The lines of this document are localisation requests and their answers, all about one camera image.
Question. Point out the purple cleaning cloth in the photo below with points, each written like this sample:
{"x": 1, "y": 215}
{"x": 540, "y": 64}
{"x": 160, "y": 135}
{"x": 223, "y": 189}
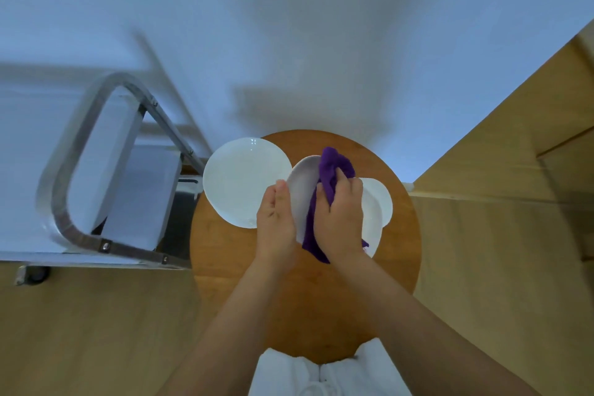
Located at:
{"x": 330, "y": 166}

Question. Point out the steel three-tier cart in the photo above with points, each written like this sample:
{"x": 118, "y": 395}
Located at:
{"x": 28, "y": 168}

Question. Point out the stack of white round plates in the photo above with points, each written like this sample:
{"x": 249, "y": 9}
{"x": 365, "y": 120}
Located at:
{"x": 241, "y": 182}

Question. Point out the person's left forearm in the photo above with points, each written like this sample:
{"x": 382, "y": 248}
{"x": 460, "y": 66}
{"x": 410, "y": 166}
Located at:
{"x": 227, "y": 340}

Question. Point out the stack of white rectangular plates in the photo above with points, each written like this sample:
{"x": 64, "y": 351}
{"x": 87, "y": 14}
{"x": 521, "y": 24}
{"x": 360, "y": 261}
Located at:
{"x": 386, "y": 203}

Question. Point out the person's right forearm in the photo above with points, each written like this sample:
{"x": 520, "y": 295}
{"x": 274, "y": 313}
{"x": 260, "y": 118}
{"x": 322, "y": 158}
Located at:
{"x": 417, "y": 330}

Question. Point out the person's right hand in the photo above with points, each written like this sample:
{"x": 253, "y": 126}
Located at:
{"x": 341, "y": 224}

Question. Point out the white oblong serving plate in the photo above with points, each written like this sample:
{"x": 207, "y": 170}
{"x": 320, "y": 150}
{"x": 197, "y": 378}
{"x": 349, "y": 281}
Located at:
{"x": 302, "y": 196}

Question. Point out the round wooden side table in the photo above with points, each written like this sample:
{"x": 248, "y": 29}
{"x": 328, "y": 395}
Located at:
{"x": 315, "y": 307}

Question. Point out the person's white garment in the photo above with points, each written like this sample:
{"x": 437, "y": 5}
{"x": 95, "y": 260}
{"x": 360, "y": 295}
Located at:
{"x": 371, "y": 372}

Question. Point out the person's left hand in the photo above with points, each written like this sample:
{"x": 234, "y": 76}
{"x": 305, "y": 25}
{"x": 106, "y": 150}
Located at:
{"x": 276, "y": 228}

